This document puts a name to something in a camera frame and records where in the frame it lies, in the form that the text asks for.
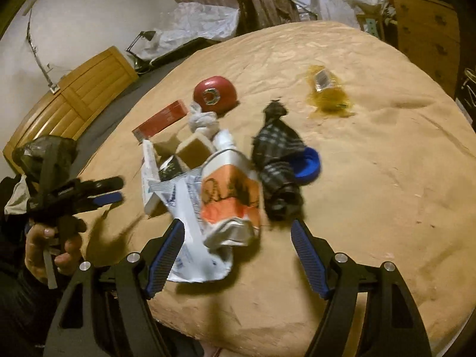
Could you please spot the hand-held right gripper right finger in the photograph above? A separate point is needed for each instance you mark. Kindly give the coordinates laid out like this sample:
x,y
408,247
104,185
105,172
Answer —
x,y
306,253

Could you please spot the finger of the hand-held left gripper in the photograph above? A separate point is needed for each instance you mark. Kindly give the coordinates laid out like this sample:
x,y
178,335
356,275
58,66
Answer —
x,y
108,199
106,183

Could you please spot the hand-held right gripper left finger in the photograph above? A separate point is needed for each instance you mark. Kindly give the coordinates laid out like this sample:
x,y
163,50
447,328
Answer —
x,y
169,253

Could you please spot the white plastic mailer bag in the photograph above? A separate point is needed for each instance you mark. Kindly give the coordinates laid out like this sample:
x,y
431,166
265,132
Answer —
x,y
189,238

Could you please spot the black plastic bag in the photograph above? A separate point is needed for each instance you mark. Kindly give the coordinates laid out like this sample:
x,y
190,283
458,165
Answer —
x,y
59,148

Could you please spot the orange and white paper bag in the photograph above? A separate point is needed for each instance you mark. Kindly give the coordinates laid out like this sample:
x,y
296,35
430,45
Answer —
x,y
227,197

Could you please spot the person's left hand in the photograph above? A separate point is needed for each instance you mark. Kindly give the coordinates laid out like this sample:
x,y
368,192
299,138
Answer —
x,y
37,253

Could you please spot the white flat box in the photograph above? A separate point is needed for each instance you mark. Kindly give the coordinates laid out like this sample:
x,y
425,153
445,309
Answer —
x,y
149,186

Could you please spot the grey bed sheet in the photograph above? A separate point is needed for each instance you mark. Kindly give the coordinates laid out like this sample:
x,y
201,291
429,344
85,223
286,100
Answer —
x,y
108,130

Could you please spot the small black packet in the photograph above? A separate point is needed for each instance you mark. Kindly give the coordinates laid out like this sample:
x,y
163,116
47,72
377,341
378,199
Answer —
x,y
171,167

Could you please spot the blue round lid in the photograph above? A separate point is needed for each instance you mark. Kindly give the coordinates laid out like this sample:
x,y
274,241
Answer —
x,y
309,167

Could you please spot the red carton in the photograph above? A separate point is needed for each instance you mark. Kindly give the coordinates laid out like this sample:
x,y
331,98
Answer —
x,y
163,117

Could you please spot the tan blanket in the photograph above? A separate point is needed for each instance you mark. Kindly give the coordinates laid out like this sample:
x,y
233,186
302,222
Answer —
x,y
372,193

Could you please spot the wooden headboard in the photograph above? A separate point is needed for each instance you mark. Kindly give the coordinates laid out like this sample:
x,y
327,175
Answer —
x,y
81,89

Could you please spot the beige sponge block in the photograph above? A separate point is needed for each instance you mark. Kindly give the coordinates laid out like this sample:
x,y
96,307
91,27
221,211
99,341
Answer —
x,y
197,148

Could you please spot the dark plaid sock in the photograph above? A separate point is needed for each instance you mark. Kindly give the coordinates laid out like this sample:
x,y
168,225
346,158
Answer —
x,y
273,145

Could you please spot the white sock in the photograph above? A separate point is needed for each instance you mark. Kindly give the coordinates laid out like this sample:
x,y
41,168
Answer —
x,y
202,122

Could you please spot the dark bedside table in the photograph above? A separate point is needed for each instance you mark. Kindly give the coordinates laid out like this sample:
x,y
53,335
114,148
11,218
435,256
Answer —
x,y
174,54

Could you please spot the red round ball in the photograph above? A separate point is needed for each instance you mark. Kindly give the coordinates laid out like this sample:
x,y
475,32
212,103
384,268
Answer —
x,y
225,89

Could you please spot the black desk lamp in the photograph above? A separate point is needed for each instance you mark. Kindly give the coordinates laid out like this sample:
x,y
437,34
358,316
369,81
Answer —
x,y
147,35

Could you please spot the yellow plastic wrapper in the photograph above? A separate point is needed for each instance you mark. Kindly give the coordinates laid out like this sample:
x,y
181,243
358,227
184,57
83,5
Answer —
x,y
329,98

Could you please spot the wooden dresser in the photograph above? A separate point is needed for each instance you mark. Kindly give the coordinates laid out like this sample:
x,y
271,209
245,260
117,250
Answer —
x,y
427,33

